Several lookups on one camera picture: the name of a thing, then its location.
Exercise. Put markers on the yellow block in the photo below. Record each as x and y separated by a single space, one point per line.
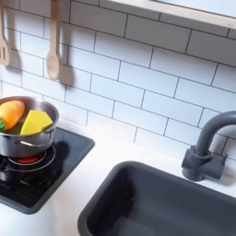
35 123

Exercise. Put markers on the orange toy carrot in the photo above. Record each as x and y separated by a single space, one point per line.
12 112

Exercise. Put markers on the black toy stove top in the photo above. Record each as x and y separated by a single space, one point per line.
70 147

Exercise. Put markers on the wooden spoon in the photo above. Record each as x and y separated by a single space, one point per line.
53 64

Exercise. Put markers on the steel pot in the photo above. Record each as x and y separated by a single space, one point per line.
30 143

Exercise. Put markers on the dark grey tap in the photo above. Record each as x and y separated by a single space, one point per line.
202 159

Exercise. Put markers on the dark grey sink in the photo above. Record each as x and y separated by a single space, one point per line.
159 206

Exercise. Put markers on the wooden kitchen shelf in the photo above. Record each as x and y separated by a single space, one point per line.
184 12

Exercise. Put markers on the wooden slotted spatula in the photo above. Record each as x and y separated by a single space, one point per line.
3 55

